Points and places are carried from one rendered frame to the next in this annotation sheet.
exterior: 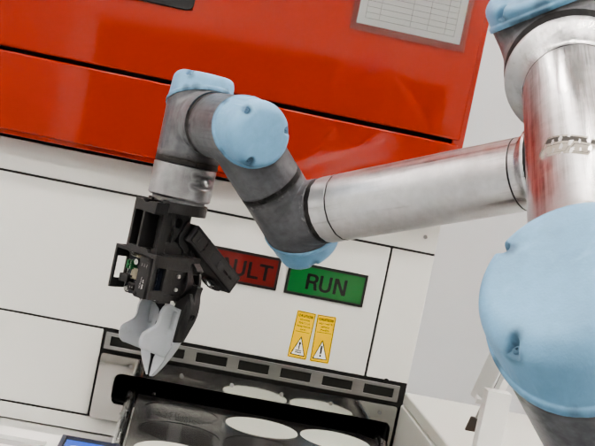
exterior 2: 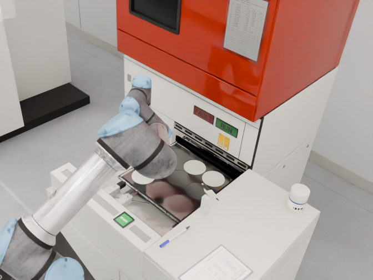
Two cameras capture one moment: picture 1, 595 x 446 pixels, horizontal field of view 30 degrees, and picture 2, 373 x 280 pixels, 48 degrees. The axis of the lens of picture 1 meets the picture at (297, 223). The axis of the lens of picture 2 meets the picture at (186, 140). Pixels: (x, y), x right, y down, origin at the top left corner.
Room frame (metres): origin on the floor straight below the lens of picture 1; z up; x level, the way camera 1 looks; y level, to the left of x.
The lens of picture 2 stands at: (0.46, -0.96, 2.13)
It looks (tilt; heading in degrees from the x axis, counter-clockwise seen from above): 37 degrees down; 44
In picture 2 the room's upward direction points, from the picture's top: 5 degrees clockwise
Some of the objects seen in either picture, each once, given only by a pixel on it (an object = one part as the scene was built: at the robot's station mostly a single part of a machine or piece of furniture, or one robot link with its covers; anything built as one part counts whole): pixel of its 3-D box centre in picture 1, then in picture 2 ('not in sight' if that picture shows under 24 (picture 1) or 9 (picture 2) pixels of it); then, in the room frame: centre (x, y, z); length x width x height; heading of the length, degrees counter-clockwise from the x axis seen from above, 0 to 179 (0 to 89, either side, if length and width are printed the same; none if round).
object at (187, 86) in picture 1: (197, 119); (141, 91); (1.31, 0.14, 1.29); 0.09 x 0.08 x 0.11; 34
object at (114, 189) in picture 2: not in sight; (110, 191); (1.12, 0.10, 0.89); 0.08 x 0.03 x 0.03; 6
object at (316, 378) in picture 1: (253, 366); (208, 144); (1.61, 0.02, 0.96); 0.44 x 0.01 x 0.02; 96
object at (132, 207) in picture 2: not in sight; (135, 217); (1.14, -0.06, 0.87); 0.36 x 0.08 x 0.03; 96
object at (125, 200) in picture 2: not in sight; (122, 201); (1.13, 0.02, 0.89); 0.08 x 0.03 x 0.03; 6
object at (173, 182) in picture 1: (183, 185); not in sight; (1.31, 0.14, 1.21); 0.08 x 0.08 x 0.05
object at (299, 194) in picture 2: not in sight; (297, 198); (1.60, -0.47, 1.01); 0.07 x 0.07 x 0.10
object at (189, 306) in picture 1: (180, 305); not in sight; (1.31, 0.12, 1.07); 0.05 x 0.02 x 0.09; 51
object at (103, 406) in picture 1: (244, 411); (206, 155); (1.61, 0.02, 0.89); 0.44 x 0.02 x 0.10; 96
